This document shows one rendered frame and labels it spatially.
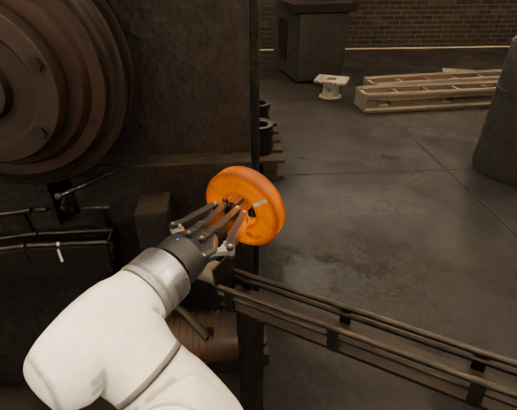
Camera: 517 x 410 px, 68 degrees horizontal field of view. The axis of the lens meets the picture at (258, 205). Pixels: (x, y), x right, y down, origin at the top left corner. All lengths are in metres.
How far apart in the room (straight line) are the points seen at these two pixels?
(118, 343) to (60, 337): 0.06
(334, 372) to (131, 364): 1.17
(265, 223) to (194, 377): 0.30
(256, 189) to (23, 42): 0.44
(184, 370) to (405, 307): 1.46
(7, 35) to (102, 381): 0.54
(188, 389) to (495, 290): 1.80
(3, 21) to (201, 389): 0.61
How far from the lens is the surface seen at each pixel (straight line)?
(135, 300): 0.50
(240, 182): 0.66
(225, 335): 0.99
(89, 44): 0.79
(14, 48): 0.76
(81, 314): 0.49
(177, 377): 0.49
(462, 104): 4.60
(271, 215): 0.66
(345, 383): 1.56
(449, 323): 1.87
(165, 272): 0.52
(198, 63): 0.93
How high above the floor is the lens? 1.29
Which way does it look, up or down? 33 degrees down
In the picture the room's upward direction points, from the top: straight up
